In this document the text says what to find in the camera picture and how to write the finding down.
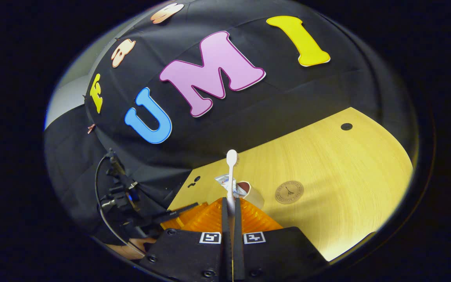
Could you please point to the orange clip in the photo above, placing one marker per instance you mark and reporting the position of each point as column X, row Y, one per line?
column 91, row 128

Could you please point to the wooden desktop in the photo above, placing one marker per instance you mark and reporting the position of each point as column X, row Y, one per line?
column 347, row 176

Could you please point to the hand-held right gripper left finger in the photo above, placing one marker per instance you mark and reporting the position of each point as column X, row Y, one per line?
column 186, row 254

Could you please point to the white toothpaste tube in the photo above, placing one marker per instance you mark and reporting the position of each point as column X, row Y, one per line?
column 223, row 181

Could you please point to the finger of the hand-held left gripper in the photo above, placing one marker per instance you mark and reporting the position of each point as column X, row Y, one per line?
column 178, row 213
column 176, row 225

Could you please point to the round brown coaster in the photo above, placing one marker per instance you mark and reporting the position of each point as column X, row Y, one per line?
column 289, row 192

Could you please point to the pale pink toothbrush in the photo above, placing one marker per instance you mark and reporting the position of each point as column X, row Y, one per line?
column 231, row 172

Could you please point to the black backdrop cloth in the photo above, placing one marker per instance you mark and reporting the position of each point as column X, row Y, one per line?
column 288, row 86

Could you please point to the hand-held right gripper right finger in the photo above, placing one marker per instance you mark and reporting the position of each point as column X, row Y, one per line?
column 276, row 254

